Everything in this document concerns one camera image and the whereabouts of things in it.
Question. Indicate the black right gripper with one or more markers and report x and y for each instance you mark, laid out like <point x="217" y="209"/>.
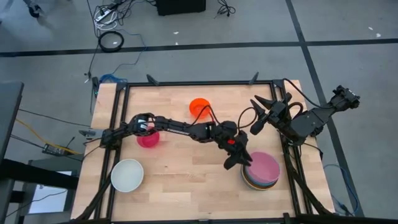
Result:
<point x="276" y="113"/>

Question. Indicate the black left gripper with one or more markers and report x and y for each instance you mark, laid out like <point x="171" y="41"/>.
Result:
<point x="239" y="147"/>

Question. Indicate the pink plastic bowl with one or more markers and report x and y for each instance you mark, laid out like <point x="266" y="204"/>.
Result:
<point x="264" y="166"/>

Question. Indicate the large dark green bowl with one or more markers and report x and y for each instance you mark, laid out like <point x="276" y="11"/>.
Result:
<point x="259" y="189"/>

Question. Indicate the small orange bowl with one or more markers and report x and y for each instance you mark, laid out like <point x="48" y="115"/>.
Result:
<point x="197" y="107"/>

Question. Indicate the small magenta bowl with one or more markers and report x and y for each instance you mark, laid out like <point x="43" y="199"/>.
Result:
<point x="149" y="141"/>

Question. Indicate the white bowl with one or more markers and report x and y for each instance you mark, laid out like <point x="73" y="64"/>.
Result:
<point x="127" y="175"/>

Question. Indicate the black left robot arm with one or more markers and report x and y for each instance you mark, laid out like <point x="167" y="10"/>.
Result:
<point x="177" y="127"/>

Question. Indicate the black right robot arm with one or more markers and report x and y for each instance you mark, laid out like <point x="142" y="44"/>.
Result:
<point x="308" y="123"/>

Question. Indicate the small black hub box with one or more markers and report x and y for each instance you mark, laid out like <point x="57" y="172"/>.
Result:
<point x="95" y="85"/>

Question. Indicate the white power strip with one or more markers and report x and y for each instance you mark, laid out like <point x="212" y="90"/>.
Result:
<point x="102" y="15"/>

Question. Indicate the black adapter box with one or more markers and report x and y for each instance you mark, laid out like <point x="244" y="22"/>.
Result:
<point x="54" y="150"/>

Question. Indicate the white flat panel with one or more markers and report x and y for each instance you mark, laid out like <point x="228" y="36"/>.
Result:
<point x="49" y="193"/>

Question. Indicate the black stand bar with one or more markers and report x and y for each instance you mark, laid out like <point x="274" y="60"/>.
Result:
<point x="37" y="174"/>

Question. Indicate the dark grey desk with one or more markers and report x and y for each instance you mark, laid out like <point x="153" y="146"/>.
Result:
<point x="9" y="109"/>

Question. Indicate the black chair caster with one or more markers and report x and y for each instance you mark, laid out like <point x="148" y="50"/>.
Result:
<point x="35" y="11"/>

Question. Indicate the black aluminium table frame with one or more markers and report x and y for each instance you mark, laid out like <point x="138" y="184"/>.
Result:
<point x="199" y="83"/>

